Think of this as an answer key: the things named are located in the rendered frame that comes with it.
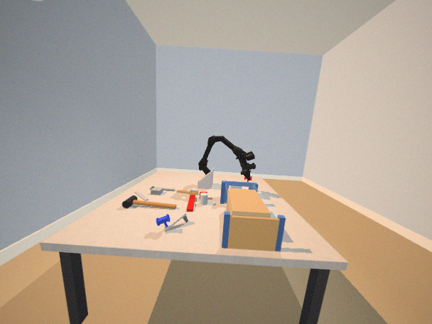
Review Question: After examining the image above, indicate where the grey cylinder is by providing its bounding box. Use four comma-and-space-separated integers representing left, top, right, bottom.
200, 193, 208, 205

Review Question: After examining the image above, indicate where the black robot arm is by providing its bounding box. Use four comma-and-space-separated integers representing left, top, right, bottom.
198, 136, 256, 175

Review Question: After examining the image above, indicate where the black-headed mallet with wooden handle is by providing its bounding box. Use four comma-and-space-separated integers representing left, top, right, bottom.
121, 195, 176, 209

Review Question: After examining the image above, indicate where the red flat bar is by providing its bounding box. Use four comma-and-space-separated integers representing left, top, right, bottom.
187, 195, 195, 212

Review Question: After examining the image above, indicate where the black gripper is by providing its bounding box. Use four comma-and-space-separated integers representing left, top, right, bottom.
240, 162, 251, 180

